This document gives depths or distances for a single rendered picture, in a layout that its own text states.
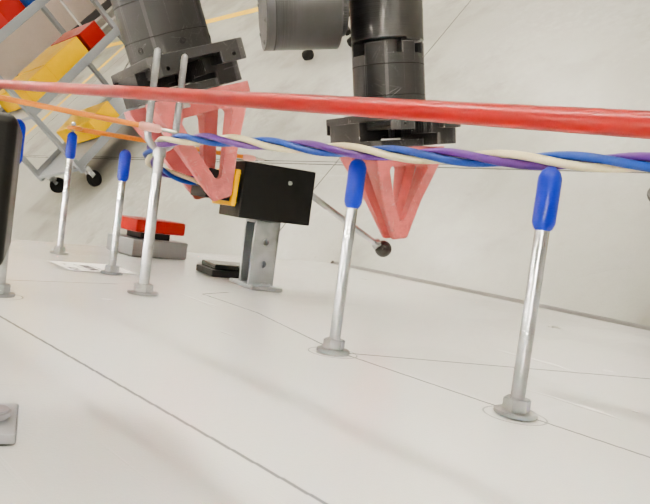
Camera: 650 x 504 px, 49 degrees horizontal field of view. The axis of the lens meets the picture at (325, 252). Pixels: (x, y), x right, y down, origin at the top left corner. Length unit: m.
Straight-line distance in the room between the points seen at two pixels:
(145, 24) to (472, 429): 0.34
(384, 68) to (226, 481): 0.43
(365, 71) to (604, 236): 1.54
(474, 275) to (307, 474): 1.94
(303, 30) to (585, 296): 1.46
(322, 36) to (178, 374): 0.36
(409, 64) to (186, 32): 0.17
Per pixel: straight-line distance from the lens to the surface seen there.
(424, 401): 0.26
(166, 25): 0.49
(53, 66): 4.55
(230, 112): 0.49
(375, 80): 0.56
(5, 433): 0.18
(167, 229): 0.68
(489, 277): 2.07
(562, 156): 0.26
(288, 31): 0.55
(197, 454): 0.18
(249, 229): 0.54
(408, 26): 0.57
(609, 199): 2.15
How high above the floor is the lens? 1.37
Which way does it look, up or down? 33 degrees down
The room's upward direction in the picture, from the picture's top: 36 degrees counter-clockwise
